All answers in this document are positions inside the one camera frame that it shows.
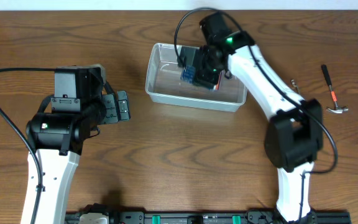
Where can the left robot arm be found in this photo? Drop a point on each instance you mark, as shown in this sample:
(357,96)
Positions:
(57,141)

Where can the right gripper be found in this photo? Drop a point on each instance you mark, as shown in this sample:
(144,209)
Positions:
(207,81)

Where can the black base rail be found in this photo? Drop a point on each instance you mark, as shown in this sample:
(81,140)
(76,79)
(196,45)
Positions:
(97,213)

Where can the clear plastic container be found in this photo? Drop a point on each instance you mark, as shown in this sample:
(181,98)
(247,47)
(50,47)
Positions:
(164,85)

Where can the blue drill bit case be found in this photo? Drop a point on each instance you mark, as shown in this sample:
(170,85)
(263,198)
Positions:
(205,78)

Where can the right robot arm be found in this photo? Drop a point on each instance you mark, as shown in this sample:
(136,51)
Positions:
(295,130)

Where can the small claw hammer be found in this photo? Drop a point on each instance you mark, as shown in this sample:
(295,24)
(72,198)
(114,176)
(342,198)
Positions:
(337,109)

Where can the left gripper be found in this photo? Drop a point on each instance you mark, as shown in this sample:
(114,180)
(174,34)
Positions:
(109,115)

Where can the silver wrench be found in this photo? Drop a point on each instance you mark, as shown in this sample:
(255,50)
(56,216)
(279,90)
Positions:
(295,86)

